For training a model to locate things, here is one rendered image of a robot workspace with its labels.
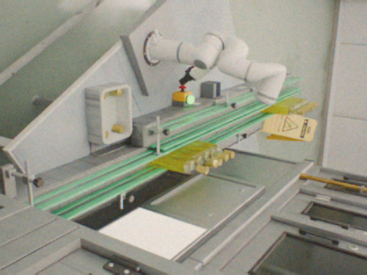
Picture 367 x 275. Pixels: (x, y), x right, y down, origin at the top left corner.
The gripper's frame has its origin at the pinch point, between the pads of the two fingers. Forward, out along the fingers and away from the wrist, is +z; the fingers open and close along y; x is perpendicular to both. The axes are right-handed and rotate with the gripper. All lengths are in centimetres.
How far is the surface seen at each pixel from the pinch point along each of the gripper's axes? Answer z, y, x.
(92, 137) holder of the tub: 32, 48, 30
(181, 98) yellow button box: 5.4, -0.7, 7.4
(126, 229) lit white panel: 33, 47, 71
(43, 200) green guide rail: 42, 75, 59
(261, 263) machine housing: -2, 32, 101
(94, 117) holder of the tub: 26, 52, 26
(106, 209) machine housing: 46, 33, 53
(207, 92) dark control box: -3.0, -25.1, -2.2
